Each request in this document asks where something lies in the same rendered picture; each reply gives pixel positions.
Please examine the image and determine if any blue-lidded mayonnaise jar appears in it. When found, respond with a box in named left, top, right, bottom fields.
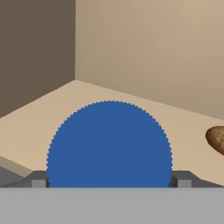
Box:
left=45, top=100, right=173, bottom=188

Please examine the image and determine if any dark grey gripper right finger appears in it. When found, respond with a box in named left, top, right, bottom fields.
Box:
left=169, top=171, right=223, bottom=188

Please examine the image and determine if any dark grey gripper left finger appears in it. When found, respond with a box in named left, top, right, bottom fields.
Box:
left=8, top=171, right=51, bottom=188

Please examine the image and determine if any brown potato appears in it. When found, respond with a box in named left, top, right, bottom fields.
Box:
left=205, top=125, right=224, bottom=156

